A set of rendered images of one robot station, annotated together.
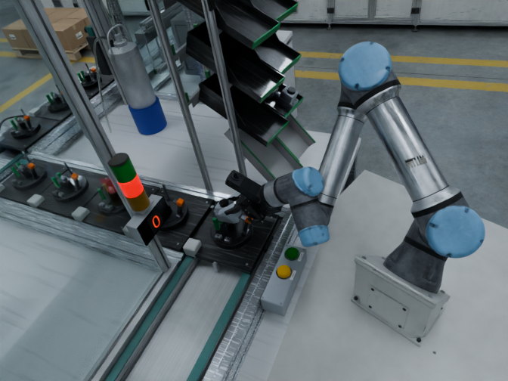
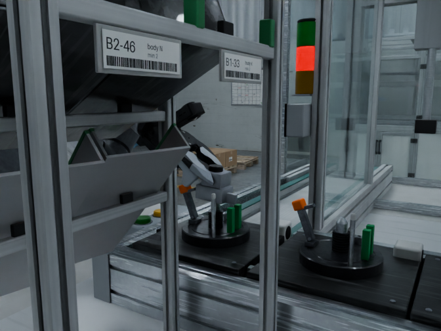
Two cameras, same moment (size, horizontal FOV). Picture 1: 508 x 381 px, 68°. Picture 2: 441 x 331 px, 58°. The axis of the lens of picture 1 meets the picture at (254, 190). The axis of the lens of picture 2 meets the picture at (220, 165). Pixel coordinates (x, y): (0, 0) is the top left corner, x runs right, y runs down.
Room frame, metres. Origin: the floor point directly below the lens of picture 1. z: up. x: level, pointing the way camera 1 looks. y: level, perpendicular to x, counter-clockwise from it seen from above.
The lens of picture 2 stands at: (1.62, 0.10, 1.25)
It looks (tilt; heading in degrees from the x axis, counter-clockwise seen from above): 9 degrees down; 180
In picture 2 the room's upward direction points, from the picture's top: straight up
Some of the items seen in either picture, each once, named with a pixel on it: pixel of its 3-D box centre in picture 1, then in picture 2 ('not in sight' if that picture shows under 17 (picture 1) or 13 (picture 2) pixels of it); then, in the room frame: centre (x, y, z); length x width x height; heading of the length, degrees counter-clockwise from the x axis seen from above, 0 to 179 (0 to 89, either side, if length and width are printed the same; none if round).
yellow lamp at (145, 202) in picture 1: (137, 198); (306, 83); (0.73, 0.30, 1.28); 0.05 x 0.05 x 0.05
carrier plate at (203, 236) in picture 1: (233, 233); (215, 240); (0.83, 0.10, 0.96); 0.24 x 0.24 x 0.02; 58
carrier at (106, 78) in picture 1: (87, 76); not in sight; (2.19, 0.83, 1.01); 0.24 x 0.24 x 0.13; 58
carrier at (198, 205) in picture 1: (165, 207); (341, 238); (0.97, 0.31, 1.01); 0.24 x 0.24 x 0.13; 58
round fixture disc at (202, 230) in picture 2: (231, 230); (215, 231); (0.83, 0.10, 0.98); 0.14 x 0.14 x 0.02
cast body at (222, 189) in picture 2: (224, 209); (218, 183); (0.84, 0.10, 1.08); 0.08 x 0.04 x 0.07; 58
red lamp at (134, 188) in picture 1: (130, 184); (308, 59); (0.73, 0.30, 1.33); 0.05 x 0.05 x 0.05
